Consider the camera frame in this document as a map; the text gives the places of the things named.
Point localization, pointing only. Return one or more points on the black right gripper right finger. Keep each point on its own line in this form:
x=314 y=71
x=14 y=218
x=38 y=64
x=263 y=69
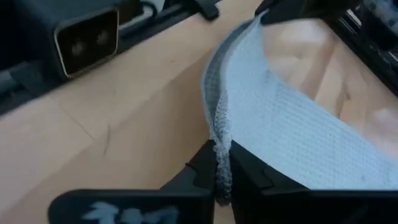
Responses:
x=295 y=207

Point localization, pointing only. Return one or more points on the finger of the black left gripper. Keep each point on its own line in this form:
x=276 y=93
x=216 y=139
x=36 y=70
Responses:
x=295 y=9

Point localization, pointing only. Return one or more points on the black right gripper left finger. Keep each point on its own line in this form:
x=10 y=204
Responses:
x=140 y=207

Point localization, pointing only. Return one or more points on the grey microfiber towel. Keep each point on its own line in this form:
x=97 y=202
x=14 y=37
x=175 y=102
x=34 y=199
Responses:
x=280 y=124

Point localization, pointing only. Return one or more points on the black boxy depth camera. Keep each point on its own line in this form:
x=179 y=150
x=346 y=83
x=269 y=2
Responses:
x=87 y=40

